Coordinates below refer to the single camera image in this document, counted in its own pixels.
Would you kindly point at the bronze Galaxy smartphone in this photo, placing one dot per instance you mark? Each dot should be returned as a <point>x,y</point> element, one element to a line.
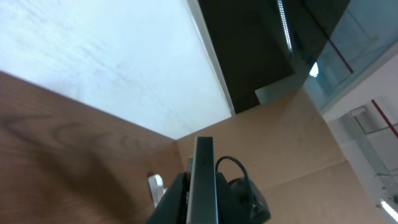
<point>202,202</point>

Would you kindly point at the white power strip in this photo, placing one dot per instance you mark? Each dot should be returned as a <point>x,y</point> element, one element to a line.
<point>157,189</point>

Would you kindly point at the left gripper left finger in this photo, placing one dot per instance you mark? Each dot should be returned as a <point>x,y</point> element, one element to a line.
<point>172,208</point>

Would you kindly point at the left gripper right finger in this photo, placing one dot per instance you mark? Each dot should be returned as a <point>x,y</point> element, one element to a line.
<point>229,209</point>

